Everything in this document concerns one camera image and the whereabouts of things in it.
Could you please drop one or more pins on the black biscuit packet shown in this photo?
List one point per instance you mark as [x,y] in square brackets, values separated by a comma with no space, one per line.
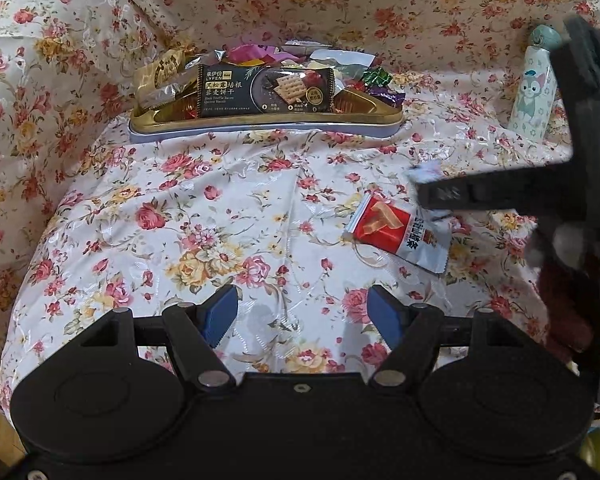
[260,91]

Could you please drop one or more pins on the pink snack packet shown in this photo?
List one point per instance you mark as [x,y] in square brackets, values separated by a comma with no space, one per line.
[252,54]

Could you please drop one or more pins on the silver foil packet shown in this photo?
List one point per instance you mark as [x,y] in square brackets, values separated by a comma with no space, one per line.
[342,58]

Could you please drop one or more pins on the grey rimmed gold tin tray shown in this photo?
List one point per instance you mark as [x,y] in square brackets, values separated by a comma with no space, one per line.
[260,122]

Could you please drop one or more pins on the red white snack packet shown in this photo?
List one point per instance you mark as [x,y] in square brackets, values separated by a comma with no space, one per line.
[400,232]

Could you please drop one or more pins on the pale green cartoon water bottle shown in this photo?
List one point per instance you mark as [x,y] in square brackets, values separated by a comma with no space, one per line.
[532,95]

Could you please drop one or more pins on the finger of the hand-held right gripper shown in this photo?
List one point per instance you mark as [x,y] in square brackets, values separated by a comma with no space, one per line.
[495,191]

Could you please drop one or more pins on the purple green foil candy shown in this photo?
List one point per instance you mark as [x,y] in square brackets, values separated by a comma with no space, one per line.
[382,87]

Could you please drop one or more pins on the floral sofa cover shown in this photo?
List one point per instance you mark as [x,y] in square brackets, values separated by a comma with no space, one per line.
[180,220]

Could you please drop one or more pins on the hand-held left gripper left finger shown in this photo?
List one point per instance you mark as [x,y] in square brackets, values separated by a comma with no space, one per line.
[220,316]

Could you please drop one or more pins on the person's right forearm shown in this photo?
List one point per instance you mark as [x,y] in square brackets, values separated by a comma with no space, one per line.
[565,310]

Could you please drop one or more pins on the gold patterned pastry packet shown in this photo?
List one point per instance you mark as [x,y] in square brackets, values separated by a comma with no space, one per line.
[162,80]

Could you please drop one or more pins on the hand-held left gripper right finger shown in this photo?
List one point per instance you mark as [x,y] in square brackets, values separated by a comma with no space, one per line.
[385,320]

